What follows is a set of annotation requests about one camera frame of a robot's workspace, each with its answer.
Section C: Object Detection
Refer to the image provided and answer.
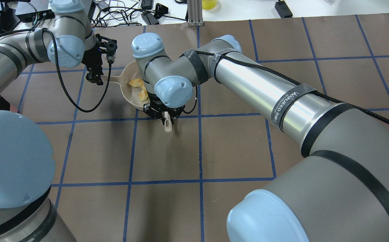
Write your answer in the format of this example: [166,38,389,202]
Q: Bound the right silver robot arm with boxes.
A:
[132,33,389,242]

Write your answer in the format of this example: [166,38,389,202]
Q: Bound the beige plastic dustpan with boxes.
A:
[110,61,148,111]

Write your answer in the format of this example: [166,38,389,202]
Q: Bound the black small power brick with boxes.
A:
[274,0,293,18]

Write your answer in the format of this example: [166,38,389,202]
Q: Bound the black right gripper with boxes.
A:
[143,95,185,125]

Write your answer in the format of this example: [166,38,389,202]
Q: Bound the aluminium frame post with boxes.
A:
[187,0,204,27]

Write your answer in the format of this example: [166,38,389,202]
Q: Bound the black power adapter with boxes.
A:
[141,12,160,26]

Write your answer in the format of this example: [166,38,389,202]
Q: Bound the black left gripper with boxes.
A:
[81,34,118,86]

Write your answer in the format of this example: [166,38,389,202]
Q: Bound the yellow tape roll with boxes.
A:
[201,0,218,10]

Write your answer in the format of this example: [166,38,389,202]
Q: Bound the beige hand brush black bristles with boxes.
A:
[162,111,173,133]

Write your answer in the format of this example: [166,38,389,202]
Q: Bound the black braided left cable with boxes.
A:
[41,28,115,113]

